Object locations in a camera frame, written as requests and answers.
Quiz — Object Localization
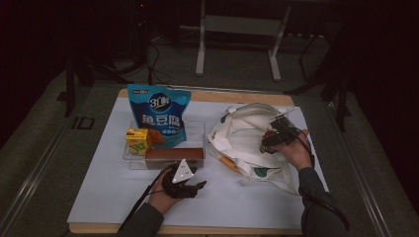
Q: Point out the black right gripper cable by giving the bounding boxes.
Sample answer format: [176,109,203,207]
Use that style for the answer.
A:
[293,128,352,232]

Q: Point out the blue snack pouch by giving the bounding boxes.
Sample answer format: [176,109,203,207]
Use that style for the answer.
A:
[126,83,193,149]

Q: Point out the person's left hand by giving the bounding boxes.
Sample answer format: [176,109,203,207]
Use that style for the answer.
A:
[146,168,186,216]

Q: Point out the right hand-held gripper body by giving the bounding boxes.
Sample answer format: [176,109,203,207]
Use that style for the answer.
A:
[268,106,301,147]

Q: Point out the red-lidded jar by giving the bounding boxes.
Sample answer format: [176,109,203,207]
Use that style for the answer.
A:
[259,129,280,155]

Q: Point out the yellow drink carton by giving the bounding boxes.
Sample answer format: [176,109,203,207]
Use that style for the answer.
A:
[126,126,154,157]

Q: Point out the white printed tote bag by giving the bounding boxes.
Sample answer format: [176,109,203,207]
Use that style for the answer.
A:
[207,102,318,196]

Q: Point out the long brown box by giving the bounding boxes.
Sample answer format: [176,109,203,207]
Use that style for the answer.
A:
[144,146,207,162]

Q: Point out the metal floor rail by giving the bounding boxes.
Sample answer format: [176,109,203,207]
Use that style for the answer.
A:
[0,108,78,233]
[334,121,394,237]

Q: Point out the person's right hand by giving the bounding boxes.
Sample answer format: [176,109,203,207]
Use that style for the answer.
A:
[277,128,314,172]

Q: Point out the white metal stand frame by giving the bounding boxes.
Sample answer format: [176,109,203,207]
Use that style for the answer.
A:
[179,0,293,82]

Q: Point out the black metal stand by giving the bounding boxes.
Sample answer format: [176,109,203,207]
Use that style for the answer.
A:
[291,31,353,133]

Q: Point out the clear plastic container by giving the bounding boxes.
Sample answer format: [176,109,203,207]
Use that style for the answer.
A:
[123,118,208,172]

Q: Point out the white table mat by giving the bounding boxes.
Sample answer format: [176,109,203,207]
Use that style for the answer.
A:
[66,96,342,232]

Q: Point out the black floor cables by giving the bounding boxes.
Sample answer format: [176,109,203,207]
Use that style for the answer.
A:
[140,40,176,91]

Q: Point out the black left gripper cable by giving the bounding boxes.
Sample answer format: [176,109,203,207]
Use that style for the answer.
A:
[118,167,173,232]

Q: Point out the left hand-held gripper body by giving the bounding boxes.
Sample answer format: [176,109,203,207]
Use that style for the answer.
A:
[160,158,200,199]

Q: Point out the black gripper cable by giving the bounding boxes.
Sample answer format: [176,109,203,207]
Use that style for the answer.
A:
[118,167,173,232]
[293,128,352,232]

